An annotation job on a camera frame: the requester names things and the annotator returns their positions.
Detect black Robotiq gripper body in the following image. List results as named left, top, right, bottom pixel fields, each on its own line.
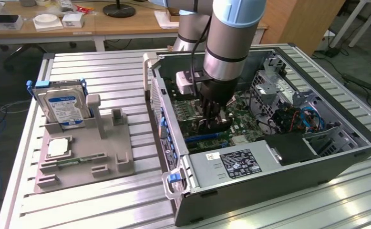
left=198, top=78, right=238, bottom=107

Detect black graphics card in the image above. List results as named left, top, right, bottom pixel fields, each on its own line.
left=198, top=118, right=233, bottom=136

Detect blue expansion slot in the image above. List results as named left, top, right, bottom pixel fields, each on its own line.
left=184, top=133, right=220, bottom=143

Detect blue slot retainer strip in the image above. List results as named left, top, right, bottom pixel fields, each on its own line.
left=157, top=107, right=177, bottom=165

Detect green motherboard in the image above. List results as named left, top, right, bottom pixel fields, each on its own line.
left=172, top=85, right=261, bottom=153

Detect silver drive cage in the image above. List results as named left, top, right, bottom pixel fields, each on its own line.
left=249, top=69, right=300, bottom=113

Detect grey power supply unit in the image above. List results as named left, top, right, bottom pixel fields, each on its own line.
left=184, top=140, right=282, bottom=189

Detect white papers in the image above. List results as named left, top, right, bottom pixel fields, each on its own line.
left=153, top=10, right=181, bottom=29

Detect open black PC case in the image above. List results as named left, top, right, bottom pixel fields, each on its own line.
left=142, top=46, right=371, bottom=227

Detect brown cardboard box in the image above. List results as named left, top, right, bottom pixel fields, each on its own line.
left=165, top=6, right=181, bottom=18

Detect silver disk bay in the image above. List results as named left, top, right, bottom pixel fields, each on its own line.
left=302, top=126, right=360, bottom=158

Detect wooden cabinet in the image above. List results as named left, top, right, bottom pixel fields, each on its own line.
left=261, top=0, right=346, bottom=52

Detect grey parts rack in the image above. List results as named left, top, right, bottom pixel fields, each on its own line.
left=33, top=94, right=134, bottom=193

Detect hard disk with blue carrier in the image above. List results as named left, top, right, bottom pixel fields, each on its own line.
left=26, top=77, right=89, bottom=131

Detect green RAM stick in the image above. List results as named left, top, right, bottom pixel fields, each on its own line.
left=56, top=155, right=105, bottom=167

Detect black round lamp base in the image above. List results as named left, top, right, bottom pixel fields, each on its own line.
left=102, top=0, right=137, bottom=18

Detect black floor stand base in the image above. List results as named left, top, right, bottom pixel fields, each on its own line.
left=342, top=73, right=371, bottom=96

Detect silver CPU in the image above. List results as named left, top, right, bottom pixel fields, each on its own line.
left=48, top=138, right=70, bottom=157

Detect white labelled box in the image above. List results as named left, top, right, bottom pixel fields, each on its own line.
left=61, top=13, right=84, bottom=28

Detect white round holder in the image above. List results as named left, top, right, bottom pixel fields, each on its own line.
left=32, top=13, right=64, bottom=31

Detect black chair base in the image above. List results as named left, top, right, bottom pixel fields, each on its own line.
left=1, top=44, right=48, bottom=71

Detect black and white box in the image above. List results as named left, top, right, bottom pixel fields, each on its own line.
left=0, top=14, right=24, bottom=31

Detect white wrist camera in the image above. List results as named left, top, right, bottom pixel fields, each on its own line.
left=174, top=71, right=202, bottom=95

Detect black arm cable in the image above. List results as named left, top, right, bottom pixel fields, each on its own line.
left=189, top=21, right=212, bottom=88

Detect red wire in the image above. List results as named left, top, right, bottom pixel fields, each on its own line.
left=290, top=111, right=302, bottom=129

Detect blue wire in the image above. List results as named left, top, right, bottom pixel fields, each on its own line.
left=298, top=107, right=324, bottom=131

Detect white table frame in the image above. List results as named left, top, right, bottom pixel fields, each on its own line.
left=329, top=0, right=371, bottom=65

